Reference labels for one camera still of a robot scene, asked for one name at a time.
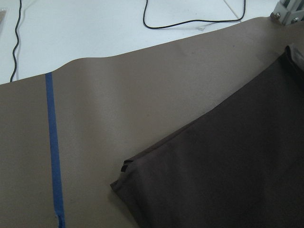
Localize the black cable on white table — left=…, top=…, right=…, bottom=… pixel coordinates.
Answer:
left=142, top=0, right=247, bottom=30

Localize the aluminium frame post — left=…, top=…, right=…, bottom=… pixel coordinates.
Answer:
left=270, top=0, right=304, bottom=26

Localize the dark brown t-shirt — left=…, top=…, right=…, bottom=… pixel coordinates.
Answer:
left=111, top=45, right=304, bottom=228

